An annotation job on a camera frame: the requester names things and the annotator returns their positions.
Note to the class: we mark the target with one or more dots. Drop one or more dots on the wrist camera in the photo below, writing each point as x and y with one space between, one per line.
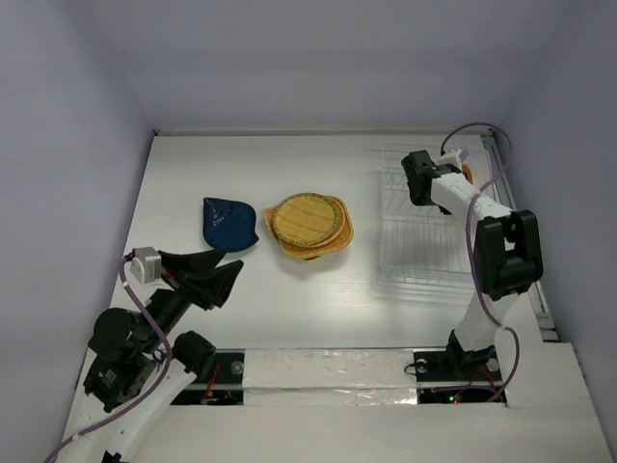
146 265
455 157

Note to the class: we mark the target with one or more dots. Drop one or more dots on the white foam front board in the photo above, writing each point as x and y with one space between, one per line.
352 405

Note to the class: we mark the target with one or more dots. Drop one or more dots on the yellow round woven plate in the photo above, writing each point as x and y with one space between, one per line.
303 217

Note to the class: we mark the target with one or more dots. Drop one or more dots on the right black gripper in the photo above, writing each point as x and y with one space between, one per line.
417 178

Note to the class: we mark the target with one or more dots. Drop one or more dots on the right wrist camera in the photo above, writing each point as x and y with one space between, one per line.
455 157

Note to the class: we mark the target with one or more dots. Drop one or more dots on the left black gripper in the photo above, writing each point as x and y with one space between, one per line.
207 288

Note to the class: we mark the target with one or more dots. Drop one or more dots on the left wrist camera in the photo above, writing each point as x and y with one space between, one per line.
146 265

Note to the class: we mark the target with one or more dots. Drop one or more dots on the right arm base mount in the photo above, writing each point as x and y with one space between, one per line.
437 382

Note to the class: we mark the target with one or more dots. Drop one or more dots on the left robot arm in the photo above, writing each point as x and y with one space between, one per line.
138 371

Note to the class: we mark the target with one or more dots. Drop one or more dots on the small orange woven plate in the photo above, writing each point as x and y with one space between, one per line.
468 173

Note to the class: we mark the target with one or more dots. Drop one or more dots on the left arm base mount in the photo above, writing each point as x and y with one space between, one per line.
221 386

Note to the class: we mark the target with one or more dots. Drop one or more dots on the dark blue plate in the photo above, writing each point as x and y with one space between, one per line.
228 225

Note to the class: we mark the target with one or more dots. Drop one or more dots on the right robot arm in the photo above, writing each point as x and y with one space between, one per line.
504 252

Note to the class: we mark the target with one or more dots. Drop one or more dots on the white wire dish rack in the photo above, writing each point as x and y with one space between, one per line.
419 245

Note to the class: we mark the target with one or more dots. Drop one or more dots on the triangular woven orange plate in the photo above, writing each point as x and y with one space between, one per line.
302 254

